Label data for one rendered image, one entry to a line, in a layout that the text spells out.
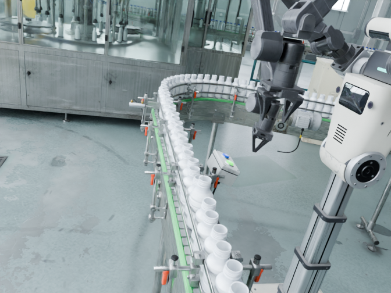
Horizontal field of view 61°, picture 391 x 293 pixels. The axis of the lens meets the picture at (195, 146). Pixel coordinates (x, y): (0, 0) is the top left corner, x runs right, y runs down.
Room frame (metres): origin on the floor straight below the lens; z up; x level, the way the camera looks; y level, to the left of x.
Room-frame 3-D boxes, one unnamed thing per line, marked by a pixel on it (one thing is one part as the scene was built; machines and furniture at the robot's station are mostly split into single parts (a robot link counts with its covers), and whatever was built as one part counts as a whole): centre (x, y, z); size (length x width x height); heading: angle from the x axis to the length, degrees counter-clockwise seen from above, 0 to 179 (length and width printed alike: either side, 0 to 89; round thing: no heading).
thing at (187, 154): (1.06, 0.02, 1.08); 0.06 x 0.06 x 0.17
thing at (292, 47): (0.85, -0.19, 1.57); 0.07 x 0.06 x 0.07; 107
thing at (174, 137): (1.28, 0.08, 1.08); 0.06 x 0.06 x 0.17
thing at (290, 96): (0.86, -0.21, 1.44); 0.07 x 0.07 x 0.09; 14
